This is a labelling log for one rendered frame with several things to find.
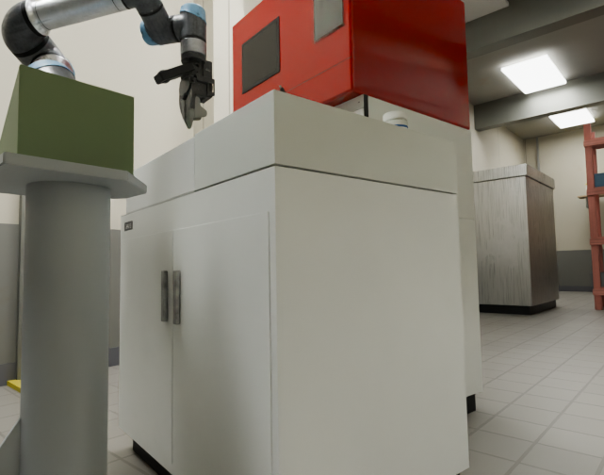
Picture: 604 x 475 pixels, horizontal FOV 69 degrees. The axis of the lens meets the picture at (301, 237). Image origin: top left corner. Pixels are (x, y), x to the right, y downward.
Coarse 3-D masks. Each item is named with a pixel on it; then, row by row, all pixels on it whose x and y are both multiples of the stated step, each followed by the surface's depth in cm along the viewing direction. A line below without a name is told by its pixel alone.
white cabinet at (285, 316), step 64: (256, 192) 87; (320, 192) 90; (384, 192) 102; (128, 256) 148; (192, 256) 109; (256, 256) 86; (320, 256) 88; (384, 256) 101; (448, 256) 117; (128, 320) 146; (192, 320) 108; (256, 320) 85; (320, 320) 87; (384, 320) 99; (448, 320) 115; (128, 384) 144; (192, 384) 107; (256, 384) 85; (320, 384) 86; (384, 384) 98; (448, 384) 113; (192, 448) 106; (256, 448) 84; (320, 448) 85; (384, 448) 97; (448, 448) 111
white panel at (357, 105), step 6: (360, 96) 152; (366, 96) 152; (348, 102) 157; (354, 102) 154; (360, 102) 152; (366, 102) 152; (342, 108) 159; (348, 108) 157; (354, 108) 154; (360, 108) 152; (366, 108) 152; (360, 114) 152; (366, 114) 152
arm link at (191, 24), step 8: (184, 8) 126; (192, 8) 126; (200, 8) 127; (176, 16) 127; (184, 16) 126; (192, 16) 126; (200, 16) 126; (176, 24) 126; (184, 24) 126; (192, 24) 125; (200, 24) 126; (176, 32) 127; (184, 32) 126; (192, 32) 125; (200, 32) 126
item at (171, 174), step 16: (192, 144) 111; (160, 160) 128; (176, 160) 119; (192, 160) 111; (144, 176) 139; (160, 176) 128; (176, 176) 119; (192, 176) 111; (160, 192) 128; (176, 192) 119; (128, 208) 151
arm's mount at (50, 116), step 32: (32, 96) 82; (64, 96) 86; (96, 96) 91; (128, 96) 96; (32, 128) 82; (64, 128) 86; (96, 128) 91; (128, 128) 96; (64, 160) 86; (96, 160) 90; (128, 160) 95
